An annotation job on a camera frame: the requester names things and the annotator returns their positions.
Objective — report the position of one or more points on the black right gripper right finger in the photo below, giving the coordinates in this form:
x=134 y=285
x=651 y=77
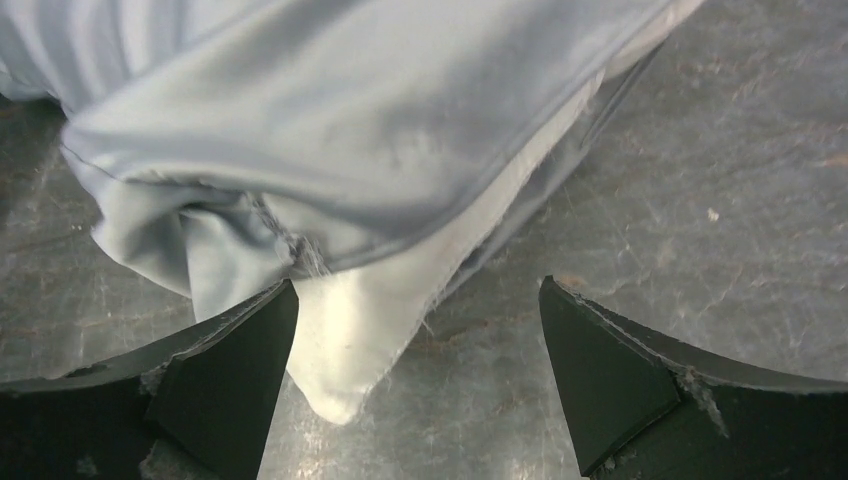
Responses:
x=642 y=405

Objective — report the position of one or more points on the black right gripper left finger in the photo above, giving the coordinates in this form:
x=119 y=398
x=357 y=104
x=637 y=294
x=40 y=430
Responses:
x=197 y=403

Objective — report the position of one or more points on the white pillow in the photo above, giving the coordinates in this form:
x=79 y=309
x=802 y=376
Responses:
x=353 y=326

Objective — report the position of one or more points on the grey pillowcase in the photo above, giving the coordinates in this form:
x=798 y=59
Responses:
x=229 y=144

